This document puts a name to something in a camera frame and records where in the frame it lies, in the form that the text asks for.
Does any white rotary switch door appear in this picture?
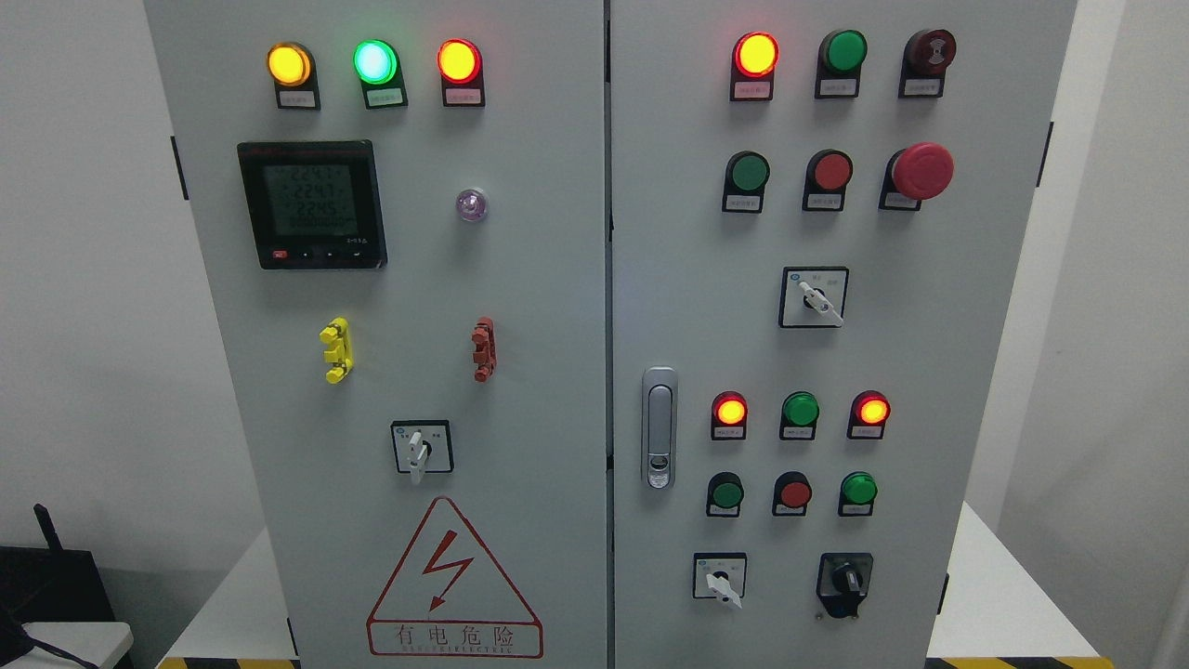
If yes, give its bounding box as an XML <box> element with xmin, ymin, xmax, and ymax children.
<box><xmin>390</xmin><ymin>419</ymin><xmax>455</xmax><ymax>484</ymax></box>

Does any green lit indicator light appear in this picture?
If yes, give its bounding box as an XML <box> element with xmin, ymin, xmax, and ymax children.
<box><xmin>353</xmin><ymin>39</ymin><xmax>408</xmax><ymax>111</ymax></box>

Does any yellow indicator light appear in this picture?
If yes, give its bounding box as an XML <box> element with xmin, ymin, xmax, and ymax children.
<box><xmin>265</xmin><ymin>42</ymin><xmax>321</xmax><ymax>111</ymax></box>

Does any red terminal clip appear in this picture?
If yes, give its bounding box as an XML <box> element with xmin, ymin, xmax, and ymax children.
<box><xmin>471</xmin><ymin>316</ymin><xmax>498</xmax><ymax>384</ymax></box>

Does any red lit indicator middle left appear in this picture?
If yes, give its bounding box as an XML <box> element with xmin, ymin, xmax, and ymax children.
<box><xmin>711</xmin><ymin>391</ymin><xmax>748</xmax><ymax>440</ymax></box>

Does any small purple lens indicator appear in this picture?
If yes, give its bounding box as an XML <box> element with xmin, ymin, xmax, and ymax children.
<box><xmin>455</xmin><ymin>188</ymin><xmax>490</xmax><ymax>223</ymax></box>

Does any green push button lower left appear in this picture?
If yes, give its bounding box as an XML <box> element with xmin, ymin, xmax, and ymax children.
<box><xmin>705</xmin><ymin>471</ymin><xmax>746</xmax><ymax>518</ymax></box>

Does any green push button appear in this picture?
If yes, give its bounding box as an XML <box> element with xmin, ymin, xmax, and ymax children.
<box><xmin>705</xmin><ymin>471</ymin><xmax>746</xmax><ymax>518</ymax></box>
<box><xmin>837</xmin><ymin>471</ymin><xmax>879</xmax><ymax>518</ymax></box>
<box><xmin>721</xmin><ymin>150</ymin><xmax>770</xmax><ymax>215</ymax></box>

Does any green indicator middle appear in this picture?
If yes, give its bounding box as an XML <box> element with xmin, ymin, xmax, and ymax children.
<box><xmin>778</xmin><ymin>390</ymin><xmax>820</xmax><ymax>440</ymax></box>

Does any green push button upper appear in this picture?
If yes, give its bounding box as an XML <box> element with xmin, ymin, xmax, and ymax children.
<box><xmin>721</xmin><ymin>150</ymin><xmax>770</xmax><ymax>215</ymax></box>

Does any grey left cabinet door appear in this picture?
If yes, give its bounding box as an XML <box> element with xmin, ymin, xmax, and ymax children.
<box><xmin>145</xmin><ymin>1</ymin><xmax>608</xmax><ymax>668</ymax></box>

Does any grey cabinet door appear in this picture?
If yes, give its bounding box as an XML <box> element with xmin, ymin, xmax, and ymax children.
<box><xmin>608</xmin><ymin>1</ymin><xmax>1076</xmax><ymax>668</ymax></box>
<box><xmin>145</xmin><ymin>1</ymin><xmax>608</xmax><ymax>668</ymax></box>

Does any red push button lower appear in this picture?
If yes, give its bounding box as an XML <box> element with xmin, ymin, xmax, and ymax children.
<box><xmin>770</xmin><ymin>471</ymin><xmax>814</xmax><ymax>517</ymax></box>

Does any red push button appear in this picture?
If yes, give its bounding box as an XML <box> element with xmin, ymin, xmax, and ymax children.
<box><xmin>803</xmin><ymin>149</ymin><xmax>854</xmax><ymax>212</ymax></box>
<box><xmin>770</xmin><ymin>471</ymin><xmax>814</xmax><ymax>517</ymax></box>

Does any yellow terminal clip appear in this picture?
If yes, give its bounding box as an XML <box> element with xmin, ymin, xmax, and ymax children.
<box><xmin>319</xmin><ymin>317</ymin><xmax>354</xmax><ymax>385</ymax></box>

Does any grey right cabinet door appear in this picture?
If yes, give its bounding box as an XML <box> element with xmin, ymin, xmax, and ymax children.
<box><xmin>608</xmin><ymin>1</ymin><xmax>1076</xmax><ymax>668</ymax></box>

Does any red lit indicator middle right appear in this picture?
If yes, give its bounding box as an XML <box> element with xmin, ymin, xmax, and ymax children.
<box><xmin>847</xmin><ymin>390</ymin><xmax>891</xmax><ymax>438</ymax></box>

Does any red push button upper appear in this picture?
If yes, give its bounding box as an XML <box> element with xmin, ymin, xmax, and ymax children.
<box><xmin>803</xmin><ymin>149</ymin><xmax>854</xmax><ymax>212</ymax></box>

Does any red triangle warning sticker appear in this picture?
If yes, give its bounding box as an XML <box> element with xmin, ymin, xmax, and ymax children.
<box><xmin>369</xmin><ymin>496</ymin><xmax>545</xmax><ymax>659</ymax></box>

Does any red lit indicator light left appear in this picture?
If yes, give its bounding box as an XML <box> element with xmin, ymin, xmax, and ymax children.
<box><xmin>438</xmin><ymin>38</ymin><xmax>487</xmax><ymax>109</ymax></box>

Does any green push button lower right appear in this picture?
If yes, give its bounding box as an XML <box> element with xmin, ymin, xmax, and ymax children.
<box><xmin>837</xmin><ymin>471</ymin><xmax>879</xmax><ymax>518</ymax></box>

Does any black digital power meter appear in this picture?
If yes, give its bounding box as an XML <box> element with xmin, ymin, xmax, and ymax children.
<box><xmin>237</xmin><ymin>139</ymin><xmax>386</xmax><ymax>270</ymax></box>

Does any red lit indicator top right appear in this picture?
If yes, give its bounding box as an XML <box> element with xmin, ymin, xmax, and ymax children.
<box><xmin>729</xmin><ymin>33</ymin><xmax>778</xmax><ymax>102</ymax></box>

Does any red emergency stop button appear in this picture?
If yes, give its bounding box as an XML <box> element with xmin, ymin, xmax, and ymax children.
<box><xmin>877</xmin><ymin>141</ymin><xmax>955</xmax><ymax>212</ymax></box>

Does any green unlit indicator top right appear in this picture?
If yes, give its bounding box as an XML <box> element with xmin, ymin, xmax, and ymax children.
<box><xmin>814</xmin><ymin>29</ymin><xmax>868</xmax><ymax>100</ymax></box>

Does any dark red buzzer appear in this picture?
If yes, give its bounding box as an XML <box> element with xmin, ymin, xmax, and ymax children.
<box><xmin>897</xmin><ymin>29</ymin><xmax>957</xmax><ymax>97</ymax></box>

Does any white box lower left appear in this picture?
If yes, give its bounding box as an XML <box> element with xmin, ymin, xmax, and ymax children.
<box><xmin>4</xmin><ymin>621</ymin><xmax>136</xmax><ymax>668</ymax></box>

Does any black router with antenna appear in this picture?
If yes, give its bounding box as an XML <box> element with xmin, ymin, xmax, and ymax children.
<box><xmin>1</xmin><ymin>504</ymin><xmax>117</xmax><ymax>623</ymax></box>

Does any silver door lock handle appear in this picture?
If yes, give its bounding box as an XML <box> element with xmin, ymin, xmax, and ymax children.
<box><xmin>641</xmin><ymin>367</ymin><xmax>678</xmax><ymax>490</ymax></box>

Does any white rotary switch upper right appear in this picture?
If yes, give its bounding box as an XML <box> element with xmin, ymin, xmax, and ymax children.
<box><xmin>776</xmin><ymin>266</ymin><xmax>849</xmax><ymax>329</ymax></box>

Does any white rotary switch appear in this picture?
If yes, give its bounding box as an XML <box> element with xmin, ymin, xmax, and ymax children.
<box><xmin>776</xmin><ymin>266</ymin><xmax>849</xmax><ymax>329</ymax></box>
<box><xmin>692</xmin><ymin>553</ymin><xmax>748</xmax><ymax>610</ymax></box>

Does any white rotary switch lower right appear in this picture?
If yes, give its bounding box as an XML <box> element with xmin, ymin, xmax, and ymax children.
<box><xmin>692</xmin><ymin>553</ymin><xmax>748</xmax><ymax>610</ymax></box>

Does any black rotary selector switch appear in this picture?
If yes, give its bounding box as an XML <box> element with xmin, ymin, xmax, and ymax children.
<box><xmin>816</xmin><ymin>553</ymin><xmax>874</xmax><ymax>619</ymax></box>

